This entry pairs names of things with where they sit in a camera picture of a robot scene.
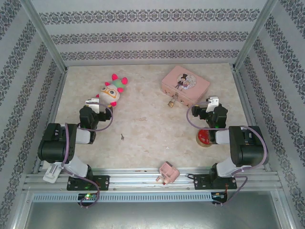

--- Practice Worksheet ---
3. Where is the pink tin box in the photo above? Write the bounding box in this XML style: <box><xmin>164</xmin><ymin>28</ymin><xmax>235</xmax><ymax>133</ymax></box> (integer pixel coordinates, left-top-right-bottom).
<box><xmin>161</xmin><ymin>65</ymin><xmax>211</xmax><ymax>107</ymax></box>

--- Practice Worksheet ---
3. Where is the white and pink plush toy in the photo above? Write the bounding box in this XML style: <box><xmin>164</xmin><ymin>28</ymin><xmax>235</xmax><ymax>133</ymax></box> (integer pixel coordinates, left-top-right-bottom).
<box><xmin>95</xmin><ymin>73</ymin><xmax>129</xmax><ymax>108</ymax></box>

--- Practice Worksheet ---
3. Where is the round tin with red lid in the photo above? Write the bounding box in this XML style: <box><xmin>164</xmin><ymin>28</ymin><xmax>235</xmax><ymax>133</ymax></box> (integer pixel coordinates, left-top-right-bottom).
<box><xmin>195</xmin><ymin>128</ymin><xmax>213</xmax><ymax>148</ymax></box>

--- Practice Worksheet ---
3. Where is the pink plastic toy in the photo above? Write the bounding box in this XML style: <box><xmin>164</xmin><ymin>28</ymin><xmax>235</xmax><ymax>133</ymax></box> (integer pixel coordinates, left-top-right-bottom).
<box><xmin>156</xmin><ymin>161</ymin><xmax>180</xmax><ymax>186</ymax></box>

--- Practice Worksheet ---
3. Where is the grey metal sheet panel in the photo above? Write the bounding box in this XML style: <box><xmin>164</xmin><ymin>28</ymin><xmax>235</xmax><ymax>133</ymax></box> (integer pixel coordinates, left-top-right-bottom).
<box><xmin>9</xmin><ymin>190</ymin><xmax>296</xmax><ymax>229</ymax></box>

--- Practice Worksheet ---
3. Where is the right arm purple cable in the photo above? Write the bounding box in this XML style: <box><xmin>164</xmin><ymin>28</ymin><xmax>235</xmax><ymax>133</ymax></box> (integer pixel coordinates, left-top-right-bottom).
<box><xmin>186</xmin><ymin>100</ymin><xmax>269</xmax><ymax>208</ymax></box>

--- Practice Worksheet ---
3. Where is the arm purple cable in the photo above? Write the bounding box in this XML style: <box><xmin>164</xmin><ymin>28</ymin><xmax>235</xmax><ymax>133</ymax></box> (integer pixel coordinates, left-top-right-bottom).
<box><xmin>186</xmin><ymin>100</ymin><xmax>269</xmax><ymax>208</ymax></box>
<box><xmin>61</xmin><ymin>103</ymin><xmax>114</xmax><ymax>210</ymax></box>

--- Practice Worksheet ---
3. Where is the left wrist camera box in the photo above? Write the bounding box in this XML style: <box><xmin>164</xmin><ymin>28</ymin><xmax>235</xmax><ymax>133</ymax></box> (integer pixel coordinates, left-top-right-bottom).
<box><xmin>85</xmin><ymin>97</ymin><xmax>101</xmax><ymax>114</ymax></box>

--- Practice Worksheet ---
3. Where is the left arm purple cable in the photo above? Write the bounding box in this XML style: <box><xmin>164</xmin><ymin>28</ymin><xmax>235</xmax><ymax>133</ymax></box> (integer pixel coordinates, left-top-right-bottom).
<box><xmin>61</xmin><ymin>103</ymin><xmax>114</xmax><ymax>210</ymax></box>

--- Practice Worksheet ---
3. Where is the aluminium side rail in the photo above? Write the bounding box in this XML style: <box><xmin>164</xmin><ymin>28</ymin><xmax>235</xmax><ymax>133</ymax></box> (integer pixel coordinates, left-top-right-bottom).
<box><xmin>230</xmin><ymin>65</ymin><xmax>272</xmax><ymax>172</ymax></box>
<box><xmin>32</xmin><ymin>69</ymin><xmax>69</xmax><ymax>174</ymax></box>

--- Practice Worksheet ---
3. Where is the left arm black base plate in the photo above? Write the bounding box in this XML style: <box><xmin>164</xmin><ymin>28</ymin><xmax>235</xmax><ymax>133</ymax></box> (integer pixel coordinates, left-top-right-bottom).
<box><xmin>67</xmin><ymin>175</ymin><xmax>110</xmax><ymax>191</ymax></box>

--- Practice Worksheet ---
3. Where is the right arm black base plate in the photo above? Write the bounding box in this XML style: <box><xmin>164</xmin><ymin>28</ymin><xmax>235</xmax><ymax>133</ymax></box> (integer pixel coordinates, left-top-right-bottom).
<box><xmin>193</xmin><ymin>174</ymin><xmax>238</xmax><ymax>191</ymax></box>

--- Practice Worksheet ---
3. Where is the white plastic bracket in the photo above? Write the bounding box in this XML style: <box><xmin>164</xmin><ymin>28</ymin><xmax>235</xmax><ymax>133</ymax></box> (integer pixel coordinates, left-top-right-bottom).
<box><xmin>42</xmin><ymin>164</ymin><xmax>63</xmax><ymax>184</ymax></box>

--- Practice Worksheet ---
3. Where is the long aluminium mounting rail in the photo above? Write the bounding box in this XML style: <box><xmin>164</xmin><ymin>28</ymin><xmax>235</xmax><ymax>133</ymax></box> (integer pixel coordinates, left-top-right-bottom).
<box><xmin>22</xmin><ymin>168</ymin><xmax>283</xmax><ymax>191</ymax></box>

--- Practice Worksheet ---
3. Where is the slotted grey cable duct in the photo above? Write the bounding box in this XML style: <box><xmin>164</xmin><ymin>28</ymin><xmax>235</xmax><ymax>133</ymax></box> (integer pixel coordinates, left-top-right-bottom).
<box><xmin>32</xmin><ymin>192</ymin><xmax>213</xmax><ymax>203</ymax></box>

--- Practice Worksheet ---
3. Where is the aluminium corner post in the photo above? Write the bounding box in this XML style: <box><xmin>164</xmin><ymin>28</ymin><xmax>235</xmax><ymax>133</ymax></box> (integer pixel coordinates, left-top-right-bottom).
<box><xmin>20</xmin><ymin>0</ymin><xmax>69</xmax><ymax>72</ymax></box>
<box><xmin>231</xmin><ymin>0</ymin><xmax>279</xmax><ymax>70</ymax></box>

